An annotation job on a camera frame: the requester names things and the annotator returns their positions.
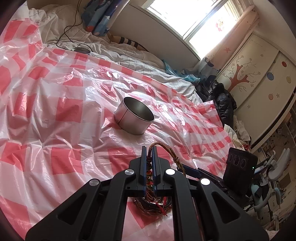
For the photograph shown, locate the round metal tin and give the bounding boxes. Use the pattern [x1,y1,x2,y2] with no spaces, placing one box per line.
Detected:
[114,97,154,136]

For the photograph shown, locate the grey desk chair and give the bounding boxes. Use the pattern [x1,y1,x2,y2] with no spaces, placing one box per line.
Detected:
[251,148,290,222]

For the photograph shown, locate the blue plastic bag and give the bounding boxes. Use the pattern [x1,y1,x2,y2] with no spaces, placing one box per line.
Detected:
[163,60,200,85]

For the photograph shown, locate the black charger cable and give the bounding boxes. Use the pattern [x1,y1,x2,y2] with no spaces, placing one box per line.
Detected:
[55,0,92,50]

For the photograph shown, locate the black phone on bed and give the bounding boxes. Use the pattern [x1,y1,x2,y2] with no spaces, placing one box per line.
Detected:
[72,47,91,55]

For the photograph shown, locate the pile of clothes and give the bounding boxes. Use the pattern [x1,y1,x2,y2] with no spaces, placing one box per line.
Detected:
[224,115,251,152]

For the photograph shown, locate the striped pillow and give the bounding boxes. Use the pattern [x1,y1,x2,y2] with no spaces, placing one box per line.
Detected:
[107,33,148,52]

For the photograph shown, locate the wardrobe with tree decal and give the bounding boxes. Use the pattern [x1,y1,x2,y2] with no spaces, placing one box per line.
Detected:
[217,35,295,148]

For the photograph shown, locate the window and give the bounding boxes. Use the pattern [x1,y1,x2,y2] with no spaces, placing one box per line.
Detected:
[142,1,243,44]

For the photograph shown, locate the pink checkered plastic sheet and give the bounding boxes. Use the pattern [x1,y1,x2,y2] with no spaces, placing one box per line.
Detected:
[1,19,232,237]

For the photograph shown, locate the black puffy jacket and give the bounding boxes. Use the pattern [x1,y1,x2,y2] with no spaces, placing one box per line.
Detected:
[196,79,237,127]

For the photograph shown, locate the red cord bracelet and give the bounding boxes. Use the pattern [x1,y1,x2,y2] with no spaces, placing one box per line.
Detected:
[143,170,174,217]

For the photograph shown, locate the blue cartoon curtain left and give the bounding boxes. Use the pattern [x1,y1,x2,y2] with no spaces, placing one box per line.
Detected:
[81,0,130,37]

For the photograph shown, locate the white striped duvet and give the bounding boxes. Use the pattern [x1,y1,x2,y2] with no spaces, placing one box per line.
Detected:
[29,4,202,104]

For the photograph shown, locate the braided gold brown bracelet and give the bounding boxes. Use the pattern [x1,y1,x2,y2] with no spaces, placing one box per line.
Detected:
[147,141,186,176]

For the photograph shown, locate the pink cartoon curtain right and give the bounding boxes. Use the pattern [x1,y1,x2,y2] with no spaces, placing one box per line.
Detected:
[197,5,259,79]

